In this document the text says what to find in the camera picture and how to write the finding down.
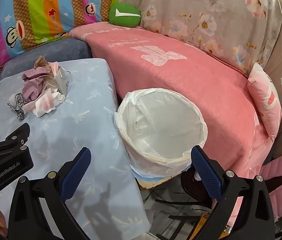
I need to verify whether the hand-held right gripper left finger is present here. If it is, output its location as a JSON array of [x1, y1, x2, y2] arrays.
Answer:
[[8, 147, 92, 240]]

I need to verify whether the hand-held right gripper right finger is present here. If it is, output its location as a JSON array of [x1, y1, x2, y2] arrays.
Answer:
[[191, 145, 276, 240]]

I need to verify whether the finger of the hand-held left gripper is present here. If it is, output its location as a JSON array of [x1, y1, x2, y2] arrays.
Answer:
[[0, 123, 30, 157]]

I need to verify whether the purple cloth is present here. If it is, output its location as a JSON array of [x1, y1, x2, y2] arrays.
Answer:
[[22, 66, 53, 103]]

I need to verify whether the grey face mask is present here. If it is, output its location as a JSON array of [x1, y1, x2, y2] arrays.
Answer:
[[53, 66, 69, 98]]

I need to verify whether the trash bin with white liner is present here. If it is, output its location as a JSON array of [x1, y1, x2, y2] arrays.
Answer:
[[114, 87, 208, 182]]

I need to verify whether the dark stool seat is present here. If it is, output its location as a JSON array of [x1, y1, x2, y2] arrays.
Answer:
[[180, 166, 206, 202]]

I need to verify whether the leopard print scrunchie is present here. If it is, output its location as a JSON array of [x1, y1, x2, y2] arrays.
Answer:
[[7, 93, 28, 121]]

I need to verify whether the black metal stand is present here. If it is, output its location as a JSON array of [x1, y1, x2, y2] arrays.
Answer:
[[154, 197, 215, 240]]

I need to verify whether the light blue patterned tablecloth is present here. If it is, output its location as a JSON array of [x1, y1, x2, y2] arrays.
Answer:
[[0, 58, 149, 240]]

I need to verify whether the worn wooden board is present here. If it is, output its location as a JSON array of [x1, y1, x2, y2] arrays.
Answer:
[[137, 174, 181, 189]]

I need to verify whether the brown mesh cloth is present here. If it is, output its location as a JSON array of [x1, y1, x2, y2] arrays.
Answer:
[[33, 56, 51, 74]]

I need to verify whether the pink printed pillow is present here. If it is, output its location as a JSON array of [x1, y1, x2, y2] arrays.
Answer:
[[247, 62, 282, 142]]

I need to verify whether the pink blanket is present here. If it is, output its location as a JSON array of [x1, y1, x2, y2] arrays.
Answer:
[[68, 21, 275, 233]]

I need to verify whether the striped cartoon printed blanket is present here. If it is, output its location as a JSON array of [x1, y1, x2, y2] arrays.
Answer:
[[0, 0, 123, 80]]

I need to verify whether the green round cushion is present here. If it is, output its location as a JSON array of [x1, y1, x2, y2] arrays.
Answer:
[[108, 3, 142, 27]]

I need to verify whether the grey floral blanket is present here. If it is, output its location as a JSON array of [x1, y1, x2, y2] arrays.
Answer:
[[118, 0, 282, 77]]

